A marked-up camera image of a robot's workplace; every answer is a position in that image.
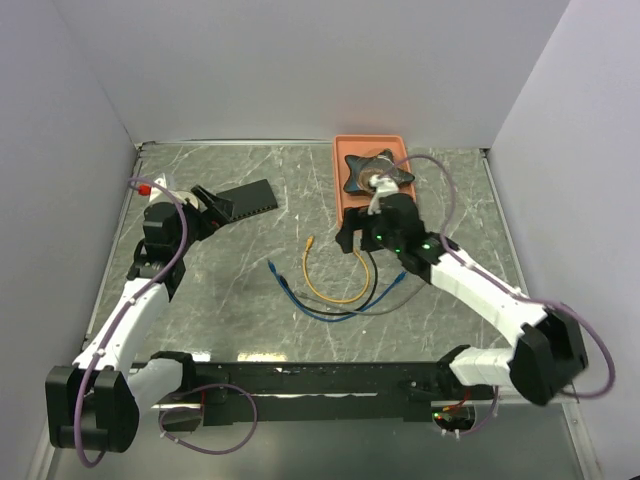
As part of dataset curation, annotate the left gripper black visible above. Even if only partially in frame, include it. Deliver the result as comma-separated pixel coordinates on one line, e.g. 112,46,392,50
172,185,235,257

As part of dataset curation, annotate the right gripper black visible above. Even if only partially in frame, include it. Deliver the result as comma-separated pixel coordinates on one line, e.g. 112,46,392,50
335,205,403,253

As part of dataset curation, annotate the yellow ethernet cable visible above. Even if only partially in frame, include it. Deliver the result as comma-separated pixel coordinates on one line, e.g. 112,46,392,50
302,235,371,305

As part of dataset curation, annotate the black network switch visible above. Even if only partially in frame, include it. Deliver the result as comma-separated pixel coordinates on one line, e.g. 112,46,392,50
217,179,278,223

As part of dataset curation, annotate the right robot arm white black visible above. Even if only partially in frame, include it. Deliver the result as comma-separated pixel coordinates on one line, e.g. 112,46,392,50
336,193,588,406

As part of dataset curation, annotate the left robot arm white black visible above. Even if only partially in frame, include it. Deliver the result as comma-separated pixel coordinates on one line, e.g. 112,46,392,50
45,178,234,466

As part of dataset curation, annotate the dark blue star dish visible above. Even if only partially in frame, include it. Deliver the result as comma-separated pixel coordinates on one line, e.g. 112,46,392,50
343,149,415,196

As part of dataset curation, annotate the orange plastic tray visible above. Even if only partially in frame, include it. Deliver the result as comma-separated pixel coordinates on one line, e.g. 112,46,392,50
332,135,416,226

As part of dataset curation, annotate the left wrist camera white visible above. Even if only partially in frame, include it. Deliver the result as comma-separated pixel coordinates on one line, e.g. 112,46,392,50
133,173,200,209

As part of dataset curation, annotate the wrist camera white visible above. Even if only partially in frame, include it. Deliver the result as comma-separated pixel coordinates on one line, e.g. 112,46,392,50
367,174,399,215
133,173,200,209

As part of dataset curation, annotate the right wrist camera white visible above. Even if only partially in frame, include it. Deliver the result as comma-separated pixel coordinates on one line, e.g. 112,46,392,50
367,174,399,215

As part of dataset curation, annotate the blue ethernet cable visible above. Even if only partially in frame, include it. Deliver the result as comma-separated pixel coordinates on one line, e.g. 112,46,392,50
267,259,407,323

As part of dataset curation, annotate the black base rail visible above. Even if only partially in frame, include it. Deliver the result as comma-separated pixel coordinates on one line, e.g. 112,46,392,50
162,362,494,426

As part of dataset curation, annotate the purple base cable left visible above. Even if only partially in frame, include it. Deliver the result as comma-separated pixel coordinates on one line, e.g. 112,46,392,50
158,383,259,456

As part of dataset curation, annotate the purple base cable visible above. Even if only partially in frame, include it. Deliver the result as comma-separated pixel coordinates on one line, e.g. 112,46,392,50
158,383,259,456
442,387,500,441

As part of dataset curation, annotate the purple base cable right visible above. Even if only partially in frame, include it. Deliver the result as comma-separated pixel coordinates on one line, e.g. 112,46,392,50
442,387,500,441

